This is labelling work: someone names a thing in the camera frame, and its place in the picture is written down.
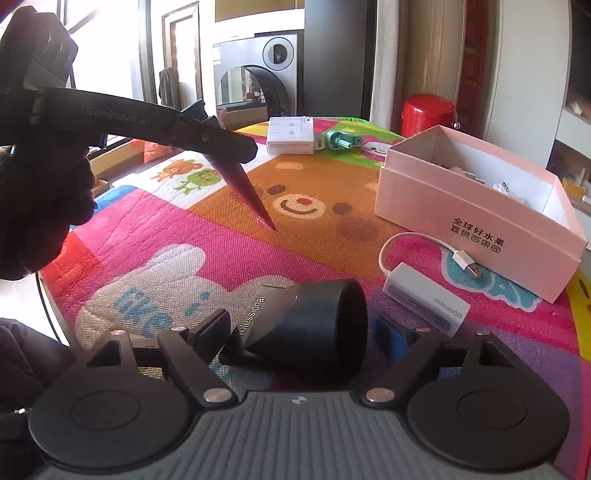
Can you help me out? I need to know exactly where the teal plastic knob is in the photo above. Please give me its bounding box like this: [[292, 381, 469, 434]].
[[320, 129, 364, 151]]

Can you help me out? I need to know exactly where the colourful cartoon play mat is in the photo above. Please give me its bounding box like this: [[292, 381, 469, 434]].
[[39, 116, 591, 416]]

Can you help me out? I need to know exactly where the orange cardboard box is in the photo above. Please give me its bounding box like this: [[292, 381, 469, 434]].
[[142, 140, 175, 165]]

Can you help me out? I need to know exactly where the pink cardboard box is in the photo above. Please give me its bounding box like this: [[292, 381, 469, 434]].
[[373, 124, 588, 304]]

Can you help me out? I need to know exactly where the person's left hand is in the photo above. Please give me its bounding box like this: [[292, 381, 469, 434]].
[[0, 145, 96, 280]]

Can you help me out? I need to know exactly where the person's dark clothing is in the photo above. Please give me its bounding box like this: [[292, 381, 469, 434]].
[[0, 318, 71, 464]]

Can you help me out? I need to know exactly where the dark hanging garment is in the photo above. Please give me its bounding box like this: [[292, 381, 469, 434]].
[[158, 67, 180, 110]]

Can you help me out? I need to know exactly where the white adapter with cable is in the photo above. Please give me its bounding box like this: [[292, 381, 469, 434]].
[[379, 232, 486, 341]]

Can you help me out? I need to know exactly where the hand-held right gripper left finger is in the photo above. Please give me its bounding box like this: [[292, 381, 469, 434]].
[[85, 309, 236, 407]]

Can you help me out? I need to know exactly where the thin black cable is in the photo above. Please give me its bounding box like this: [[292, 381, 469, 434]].
[[38, 272, 71, 344]]

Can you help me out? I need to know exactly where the clear bag with black item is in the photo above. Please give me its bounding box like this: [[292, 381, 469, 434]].
[[491, 179, 527, 201]]

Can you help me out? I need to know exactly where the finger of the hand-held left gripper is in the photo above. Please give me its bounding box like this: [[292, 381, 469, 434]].
[[173, 114, 258, 165], [181, 99, 222, 127]]

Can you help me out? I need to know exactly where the red round bin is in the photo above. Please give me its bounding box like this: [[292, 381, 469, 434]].
[[400, 94, 459, 140]]

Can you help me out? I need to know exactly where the silver washing machine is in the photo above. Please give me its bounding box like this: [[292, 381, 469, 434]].
[[212, 30, 306, 131]]

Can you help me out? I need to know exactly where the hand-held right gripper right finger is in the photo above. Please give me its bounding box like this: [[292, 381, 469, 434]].
[[362, 314, 515, 407]]

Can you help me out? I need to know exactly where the large white power adapter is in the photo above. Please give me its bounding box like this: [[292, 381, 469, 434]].
[[266, 116, 320, 157]]

